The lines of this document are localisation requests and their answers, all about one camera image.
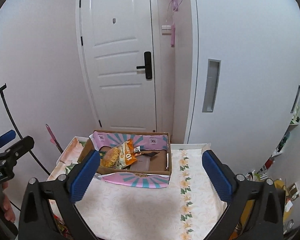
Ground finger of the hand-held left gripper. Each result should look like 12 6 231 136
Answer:
4 135 35 173
0 129 17 153

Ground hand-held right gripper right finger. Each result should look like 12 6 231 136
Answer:
202 149 283 240

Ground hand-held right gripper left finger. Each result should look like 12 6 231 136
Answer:
18 150 102 240

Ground cardboard box with pink flaps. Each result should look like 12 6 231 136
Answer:
77 129 172 189

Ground person's left hand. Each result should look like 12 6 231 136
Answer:
0 181 16 223

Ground red canister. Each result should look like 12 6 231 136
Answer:
264 156 275 172

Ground floral tablecloth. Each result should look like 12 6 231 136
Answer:
46 136 227 240

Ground grey brown flat packet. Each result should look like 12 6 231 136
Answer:
129 155 152 172

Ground dark snack packet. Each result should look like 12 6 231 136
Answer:
139 151 161 159

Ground cluttered shelf rack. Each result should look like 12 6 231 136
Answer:
275 105 300 157

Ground white panelled door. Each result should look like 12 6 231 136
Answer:
76 0 163 133

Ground white cabinet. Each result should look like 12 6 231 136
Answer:
185 0 300 145

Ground pink hanging ribbon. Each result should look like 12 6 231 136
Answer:
166 0 184 20

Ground grey recessed cabinet handle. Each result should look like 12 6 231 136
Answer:
290 84 300 114
202 59 221 113

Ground black door handle lock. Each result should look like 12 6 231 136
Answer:
136 52 152 79

